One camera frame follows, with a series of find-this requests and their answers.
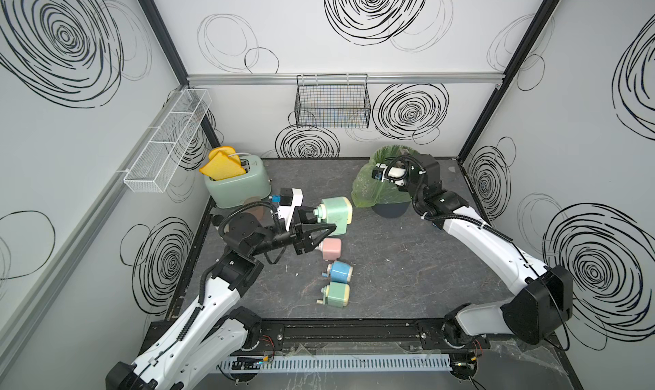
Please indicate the white wire shelf basket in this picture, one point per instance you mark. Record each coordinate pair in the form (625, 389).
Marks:
(163, 154)

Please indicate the bin with green bag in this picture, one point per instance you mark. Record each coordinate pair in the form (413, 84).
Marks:
(386, 200)

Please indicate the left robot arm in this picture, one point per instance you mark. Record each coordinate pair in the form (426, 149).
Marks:
(215, 326)

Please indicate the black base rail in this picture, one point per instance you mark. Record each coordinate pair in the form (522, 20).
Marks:
(279, 333)

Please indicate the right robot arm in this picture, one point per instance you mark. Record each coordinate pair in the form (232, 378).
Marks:
(542, 294)

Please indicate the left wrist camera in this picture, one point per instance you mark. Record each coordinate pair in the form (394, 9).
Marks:
(287, 200)

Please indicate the pink pencil sharpener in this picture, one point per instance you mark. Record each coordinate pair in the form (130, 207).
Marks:
(330, 248)

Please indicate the yellow toy toast slice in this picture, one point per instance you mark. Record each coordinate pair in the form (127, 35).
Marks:
(223, 163)

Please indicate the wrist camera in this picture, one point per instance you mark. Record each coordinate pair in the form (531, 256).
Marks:
(394, 175)
(287, 200)

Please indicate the mint green toaster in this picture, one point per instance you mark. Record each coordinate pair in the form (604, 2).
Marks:
(233, 192)

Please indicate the green sharpener bottom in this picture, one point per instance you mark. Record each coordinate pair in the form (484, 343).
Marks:
(335, 294)

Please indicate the blue sharpener lower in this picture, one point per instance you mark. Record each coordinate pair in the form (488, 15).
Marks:
(339, 272)

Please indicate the black wire basket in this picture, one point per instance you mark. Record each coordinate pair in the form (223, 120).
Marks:
(334, 101)

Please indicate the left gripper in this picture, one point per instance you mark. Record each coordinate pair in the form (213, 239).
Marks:
(298, 235)

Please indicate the grey slotted cable duct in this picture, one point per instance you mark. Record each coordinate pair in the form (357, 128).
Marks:
(338, 363)

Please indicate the green sharpener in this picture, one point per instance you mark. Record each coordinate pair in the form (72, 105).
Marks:
(335, 294)
(336, 211)

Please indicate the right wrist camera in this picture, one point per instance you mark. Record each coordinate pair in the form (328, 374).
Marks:
(394, 175)

